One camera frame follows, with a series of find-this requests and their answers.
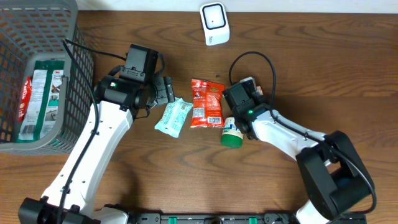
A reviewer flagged green capped white jar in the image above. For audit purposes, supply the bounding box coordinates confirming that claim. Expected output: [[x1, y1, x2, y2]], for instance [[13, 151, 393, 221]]
[[221, 117, 244, 148]]

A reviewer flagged red snack bag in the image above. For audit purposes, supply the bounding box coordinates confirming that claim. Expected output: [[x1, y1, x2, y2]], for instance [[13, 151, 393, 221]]
[[19, 77, 32, 122], [190, 79, 225, 128]]

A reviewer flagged light blue tissue pack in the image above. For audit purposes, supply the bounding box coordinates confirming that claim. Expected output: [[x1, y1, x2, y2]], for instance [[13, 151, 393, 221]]
[[154, 98, 193, 138]]

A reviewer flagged white barcode scanner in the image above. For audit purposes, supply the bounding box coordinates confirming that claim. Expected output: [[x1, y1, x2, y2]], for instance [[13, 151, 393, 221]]
[[200, 2, 230, 46]]

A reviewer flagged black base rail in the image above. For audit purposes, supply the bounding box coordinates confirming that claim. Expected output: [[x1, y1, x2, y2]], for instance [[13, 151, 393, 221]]
[[105, 212, 367, 224]]

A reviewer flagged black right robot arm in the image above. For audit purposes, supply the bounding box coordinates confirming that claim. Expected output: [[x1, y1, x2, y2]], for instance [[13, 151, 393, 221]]
[[222, 80, 376, 223]]

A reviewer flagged green white package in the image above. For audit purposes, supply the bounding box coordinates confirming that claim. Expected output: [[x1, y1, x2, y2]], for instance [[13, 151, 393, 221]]
[[16, 60, 65, 143]]

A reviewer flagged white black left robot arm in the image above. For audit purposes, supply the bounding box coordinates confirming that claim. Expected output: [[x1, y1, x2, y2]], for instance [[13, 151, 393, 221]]
[[18, 44, 175, 223]]

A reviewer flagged right black cable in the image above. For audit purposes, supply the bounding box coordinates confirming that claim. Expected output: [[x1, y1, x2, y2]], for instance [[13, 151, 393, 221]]
[[228, 51, 377, 224]]

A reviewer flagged grey plastic mesh basket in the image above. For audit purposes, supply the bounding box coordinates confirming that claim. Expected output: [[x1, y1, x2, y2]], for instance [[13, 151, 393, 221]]
[[1, 0, 94, 156]]

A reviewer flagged orange tissue pack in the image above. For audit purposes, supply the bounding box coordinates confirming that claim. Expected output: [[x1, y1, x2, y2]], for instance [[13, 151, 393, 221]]
[[256, 86, 264, 97]]

